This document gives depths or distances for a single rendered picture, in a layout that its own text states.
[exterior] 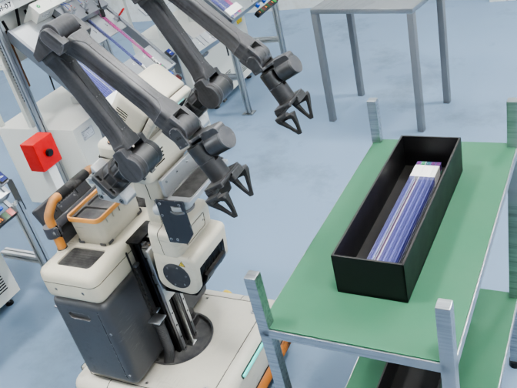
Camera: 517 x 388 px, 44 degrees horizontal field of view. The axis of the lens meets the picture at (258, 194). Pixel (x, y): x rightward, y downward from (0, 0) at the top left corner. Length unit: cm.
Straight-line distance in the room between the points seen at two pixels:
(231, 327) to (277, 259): 81
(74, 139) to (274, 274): 146
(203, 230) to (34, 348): 144
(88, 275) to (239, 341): 66
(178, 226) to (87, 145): 204
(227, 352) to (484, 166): 115
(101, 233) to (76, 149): 173
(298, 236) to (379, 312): 194
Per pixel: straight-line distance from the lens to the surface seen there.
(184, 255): 207
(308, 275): 162
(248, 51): 188
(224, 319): 258
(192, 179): 198
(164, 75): 191
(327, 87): 438
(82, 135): 389
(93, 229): 223
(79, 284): 218
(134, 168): 169
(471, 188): 185
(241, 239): 348
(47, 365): 321
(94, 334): 235
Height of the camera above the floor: 197
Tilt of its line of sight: 31 degrees down
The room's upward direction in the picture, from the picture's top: 14 degrees counter-clockwise
